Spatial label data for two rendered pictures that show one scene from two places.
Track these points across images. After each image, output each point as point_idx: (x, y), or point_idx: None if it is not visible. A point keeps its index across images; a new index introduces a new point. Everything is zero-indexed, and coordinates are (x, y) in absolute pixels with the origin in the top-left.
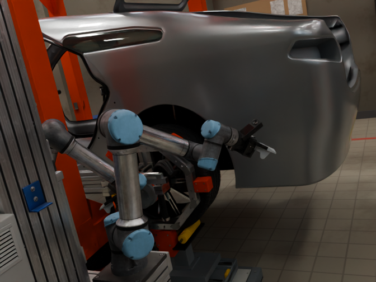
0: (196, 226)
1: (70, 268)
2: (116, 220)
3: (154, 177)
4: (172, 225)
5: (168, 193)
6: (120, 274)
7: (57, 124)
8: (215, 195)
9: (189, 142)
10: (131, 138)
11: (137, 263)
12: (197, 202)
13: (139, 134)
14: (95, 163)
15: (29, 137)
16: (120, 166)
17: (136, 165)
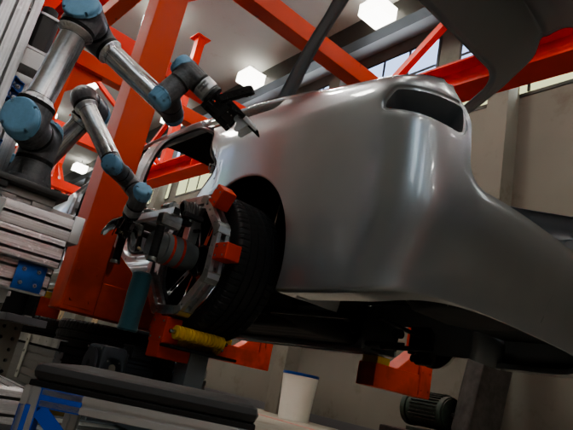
0: (211, 339)
1: None
2: None
3: (188, 239)
4: (173, 307)
5: (199, 276)
6: None
7: (90, 87)
8: (254, 305)
9: None
10: (76, 9)
11: (23, 171)
12: (211, 276)
13: (87, 11)
14: (96, 129)
15: (16, 12)
16: (55, 38)
17: (71, 46)
